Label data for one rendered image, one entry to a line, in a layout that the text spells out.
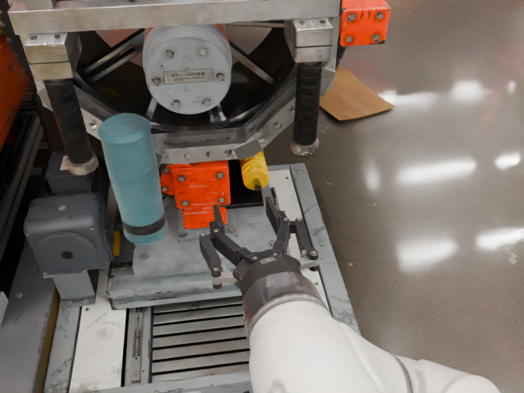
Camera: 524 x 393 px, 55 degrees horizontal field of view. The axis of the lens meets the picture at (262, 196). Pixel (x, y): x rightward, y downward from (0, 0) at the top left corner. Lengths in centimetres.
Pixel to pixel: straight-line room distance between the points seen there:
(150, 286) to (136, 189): 49
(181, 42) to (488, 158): 165
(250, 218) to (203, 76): 72
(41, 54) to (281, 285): 41
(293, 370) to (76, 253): 92
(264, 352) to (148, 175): 53
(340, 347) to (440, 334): 109
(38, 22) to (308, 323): 49
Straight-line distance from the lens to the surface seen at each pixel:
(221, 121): 110
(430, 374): 53
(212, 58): 77
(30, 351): 139
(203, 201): 111
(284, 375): 44
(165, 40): 77
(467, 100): 257
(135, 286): 141
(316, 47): 70
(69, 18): 71
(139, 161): 89
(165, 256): 135
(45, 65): 71
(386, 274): 163
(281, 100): 104
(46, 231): 126
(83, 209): 126
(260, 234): 138
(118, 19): 70
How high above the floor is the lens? 122
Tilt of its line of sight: 42 degrees down
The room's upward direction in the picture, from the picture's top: straight up
